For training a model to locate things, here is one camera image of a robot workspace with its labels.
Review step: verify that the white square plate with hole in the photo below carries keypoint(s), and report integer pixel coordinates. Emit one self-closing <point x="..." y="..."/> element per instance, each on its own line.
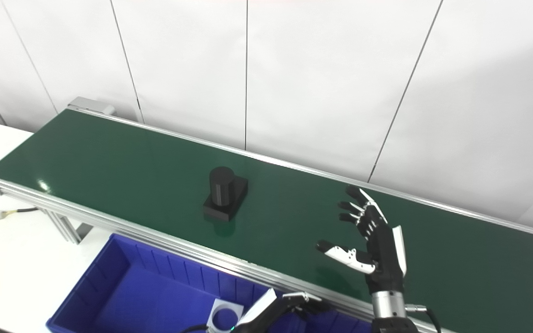
<point x="216" y="309"/>

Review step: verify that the black block with cylinder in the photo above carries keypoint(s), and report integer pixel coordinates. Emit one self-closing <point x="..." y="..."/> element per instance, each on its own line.
<point x="224" y="194"/>

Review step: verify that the blue bin with white plates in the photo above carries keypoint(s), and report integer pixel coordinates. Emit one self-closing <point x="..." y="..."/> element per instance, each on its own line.
<point x="146" y="296"/>

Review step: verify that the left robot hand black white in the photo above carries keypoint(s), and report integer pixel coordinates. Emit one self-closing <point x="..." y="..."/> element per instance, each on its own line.
<point x="259" y="312"/>

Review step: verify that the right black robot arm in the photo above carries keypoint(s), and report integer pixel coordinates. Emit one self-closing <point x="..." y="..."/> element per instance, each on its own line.
<point x="389" y="314"/>

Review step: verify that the aluminium conveyor leg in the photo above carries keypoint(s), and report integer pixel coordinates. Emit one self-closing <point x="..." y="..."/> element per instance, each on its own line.
<point x="63" y="226"/>

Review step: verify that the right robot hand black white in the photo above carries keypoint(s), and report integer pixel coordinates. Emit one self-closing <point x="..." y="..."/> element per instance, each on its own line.
<point x="384" y="259"/>

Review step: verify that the green conveyor belt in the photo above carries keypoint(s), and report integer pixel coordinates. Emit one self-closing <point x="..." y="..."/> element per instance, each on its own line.
<point x="155" y="233"/>
<point x="132" y="175"/>

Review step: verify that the grey conveyor end housing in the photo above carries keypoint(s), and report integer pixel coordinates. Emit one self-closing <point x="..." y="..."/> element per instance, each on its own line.
<point x="93" y="106"/>

